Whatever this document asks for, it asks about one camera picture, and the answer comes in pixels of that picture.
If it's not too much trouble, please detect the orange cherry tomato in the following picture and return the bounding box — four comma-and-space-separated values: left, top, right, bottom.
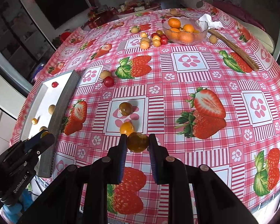
120, 121, 134, 136

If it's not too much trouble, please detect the large tan longan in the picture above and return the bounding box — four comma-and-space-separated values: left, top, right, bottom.
48, 105, 55, 115

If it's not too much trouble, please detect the dark yellow-green cherry tomato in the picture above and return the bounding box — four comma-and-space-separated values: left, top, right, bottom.
118, 102, 133, 116

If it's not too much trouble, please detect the red cherry tomato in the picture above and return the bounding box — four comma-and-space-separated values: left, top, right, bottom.
103, 76, 115, 88
52, 82, 58, 88

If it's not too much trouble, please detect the small tan longan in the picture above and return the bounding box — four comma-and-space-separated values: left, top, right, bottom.
100, 70, 112, 80

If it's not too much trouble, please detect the yellow cherry tomato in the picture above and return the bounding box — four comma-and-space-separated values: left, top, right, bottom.
39, 126, 49, 138

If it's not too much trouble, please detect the small orange tomato in tray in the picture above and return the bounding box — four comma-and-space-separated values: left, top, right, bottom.
32, 118, 38, 125

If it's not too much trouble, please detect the white grey-rimmed tray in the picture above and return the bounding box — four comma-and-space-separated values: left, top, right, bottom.
19, 69, 82, 178

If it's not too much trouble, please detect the red cherry tomato in tray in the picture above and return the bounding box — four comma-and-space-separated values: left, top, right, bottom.
52, 82, 58, 88

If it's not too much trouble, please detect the pink strawberry checkered tablecloth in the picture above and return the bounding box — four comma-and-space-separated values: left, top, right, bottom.
10, 4, 280, 210

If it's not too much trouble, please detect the red plastic chair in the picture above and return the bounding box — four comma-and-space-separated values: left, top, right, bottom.
60, 31, 72, 43

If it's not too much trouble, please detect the tan longan far strawberry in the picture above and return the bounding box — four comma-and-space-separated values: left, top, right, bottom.
130, 26, 139, 34

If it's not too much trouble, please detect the clear glass fruit bowl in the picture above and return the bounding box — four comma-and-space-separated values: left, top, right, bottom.
162, 17, 208, 46

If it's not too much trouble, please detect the tan longan beside bowl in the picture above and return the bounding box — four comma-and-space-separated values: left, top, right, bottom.
209, 35, 218, 44

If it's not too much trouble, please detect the long wooden stick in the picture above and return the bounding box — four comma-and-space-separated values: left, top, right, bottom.
208, 29, 259, 71

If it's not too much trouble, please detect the tangerine on top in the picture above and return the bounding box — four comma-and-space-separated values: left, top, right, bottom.
168, 17, 181, 29

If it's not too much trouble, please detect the black television screen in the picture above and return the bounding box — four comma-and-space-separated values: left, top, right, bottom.
34, 0, 89, 29

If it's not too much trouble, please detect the crumpled white tissue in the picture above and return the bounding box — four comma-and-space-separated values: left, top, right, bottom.
198, 14, 223, 29

